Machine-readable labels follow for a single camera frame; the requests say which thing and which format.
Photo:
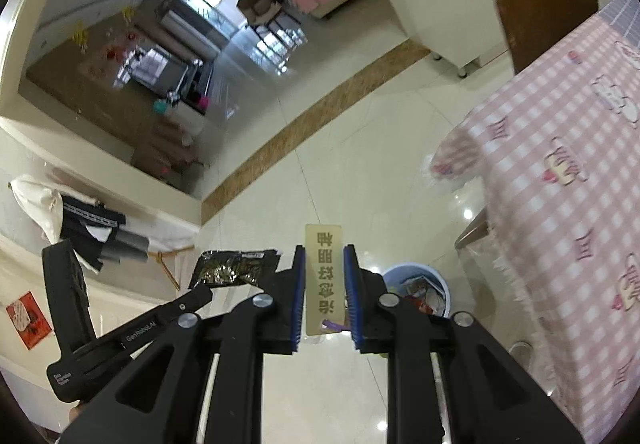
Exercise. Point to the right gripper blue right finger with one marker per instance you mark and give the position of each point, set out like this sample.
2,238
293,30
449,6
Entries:
352,289

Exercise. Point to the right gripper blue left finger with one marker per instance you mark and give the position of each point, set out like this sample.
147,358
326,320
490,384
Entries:
297,306

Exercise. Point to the beige medicine box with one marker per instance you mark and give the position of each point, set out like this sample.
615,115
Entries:
325,309

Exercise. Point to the dark foil snack wrapper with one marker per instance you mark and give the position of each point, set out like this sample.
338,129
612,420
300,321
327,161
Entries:
223,269

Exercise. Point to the blue plastic trash bin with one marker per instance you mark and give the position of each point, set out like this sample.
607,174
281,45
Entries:
397,274

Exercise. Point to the trash inside bin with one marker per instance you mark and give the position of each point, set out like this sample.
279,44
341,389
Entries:
424,296

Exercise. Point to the wooden drying rack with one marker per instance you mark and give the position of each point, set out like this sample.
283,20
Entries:
176,264

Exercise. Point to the pink checkered tablecloth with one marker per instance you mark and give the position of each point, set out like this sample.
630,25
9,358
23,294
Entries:
557,150

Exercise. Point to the brown wooden chair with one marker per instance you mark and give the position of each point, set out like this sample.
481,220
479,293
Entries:
531,27

